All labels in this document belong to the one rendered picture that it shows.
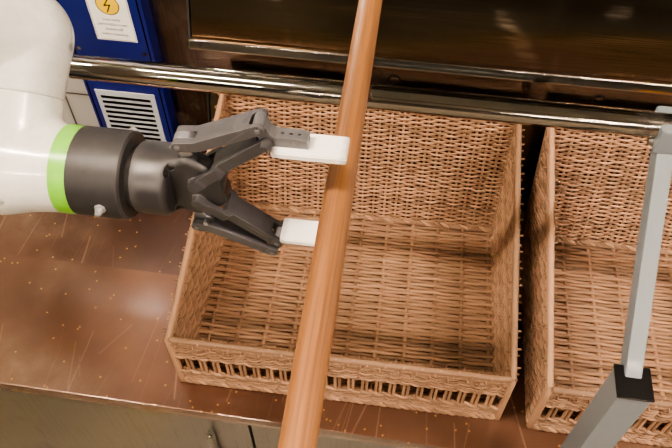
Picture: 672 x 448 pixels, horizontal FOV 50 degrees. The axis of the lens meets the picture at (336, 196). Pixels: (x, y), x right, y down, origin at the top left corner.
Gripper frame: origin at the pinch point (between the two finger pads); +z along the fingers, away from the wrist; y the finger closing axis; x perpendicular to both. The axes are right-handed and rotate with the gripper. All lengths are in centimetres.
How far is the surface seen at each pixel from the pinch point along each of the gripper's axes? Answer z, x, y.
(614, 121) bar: 29.7, -16.7, 2.2
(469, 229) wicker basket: 21, -43, 60
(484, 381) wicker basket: 22, -5, 47
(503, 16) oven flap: 20, -54, 17
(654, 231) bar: 36.2, -9.0, 11.8
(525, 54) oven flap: 25, -52, 22
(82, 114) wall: -61, -55, 50
